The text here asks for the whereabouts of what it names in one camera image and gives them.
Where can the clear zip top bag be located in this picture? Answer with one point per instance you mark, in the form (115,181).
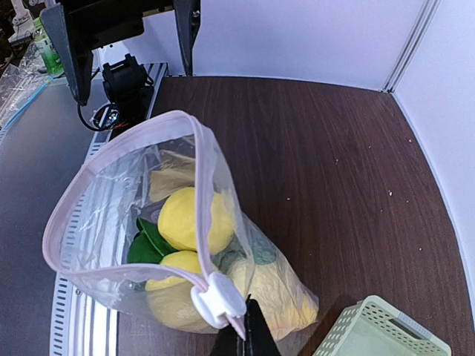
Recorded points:
(196,160)

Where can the aluminium front rail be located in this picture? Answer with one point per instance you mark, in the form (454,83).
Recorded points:
(99,304)

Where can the pale yellow bumpy fruit toy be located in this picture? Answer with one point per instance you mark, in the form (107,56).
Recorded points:
(286,304)

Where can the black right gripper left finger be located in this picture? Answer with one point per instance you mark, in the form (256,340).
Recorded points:
(228,343)

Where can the green lime toy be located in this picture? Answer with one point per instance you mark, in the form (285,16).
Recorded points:
(176,222)

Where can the yellow lemon toy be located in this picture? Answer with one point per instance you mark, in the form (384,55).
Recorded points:
(170,299)

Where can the green plastic basket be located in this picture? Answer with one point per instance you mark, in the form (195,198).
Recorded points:
(375,327)

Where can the green drink bottle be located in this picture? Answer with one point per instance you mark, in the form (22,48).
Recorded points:
(46,49)

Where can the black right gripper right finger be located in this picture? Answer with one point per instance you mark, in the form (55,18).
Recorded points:
(259,340)

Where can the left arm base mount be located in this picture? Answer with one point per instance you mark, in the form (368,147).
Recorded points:
(139,106)

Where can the left aluminium frame post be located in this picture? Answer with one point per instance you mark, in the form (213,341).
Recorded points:
(411,45)

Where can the clear plastic bag background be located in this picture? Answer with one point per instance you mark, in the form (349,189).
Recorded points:
(21,84)

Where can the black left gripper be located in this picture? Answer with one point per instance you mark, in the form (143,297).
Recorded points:
(104,22)

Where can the left circuit board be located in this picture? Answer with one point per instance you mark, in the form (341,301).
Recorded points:
(105,117)

